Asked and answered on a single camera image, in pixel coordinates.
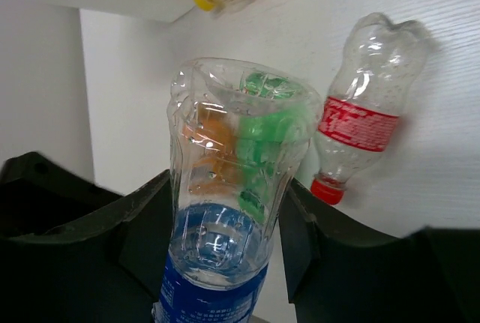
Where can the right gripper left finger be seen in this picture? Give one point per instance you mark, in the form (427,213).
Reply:
(72,251)

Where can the green plastic bottle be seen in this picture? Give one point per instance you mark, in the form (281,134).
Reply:
(261,137)

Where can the clear bottle blue label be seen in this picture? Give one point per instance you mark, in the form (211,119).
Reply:
(218,255)

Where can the orange plastic bottle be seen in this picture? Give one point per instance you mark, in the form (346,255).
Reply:
(211,146)

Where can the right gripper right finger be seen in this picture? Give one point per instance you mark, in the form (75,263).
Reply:
(339,270)

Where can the clear bottle red label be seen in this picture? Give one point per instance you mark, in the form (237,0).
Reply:
(381,60)

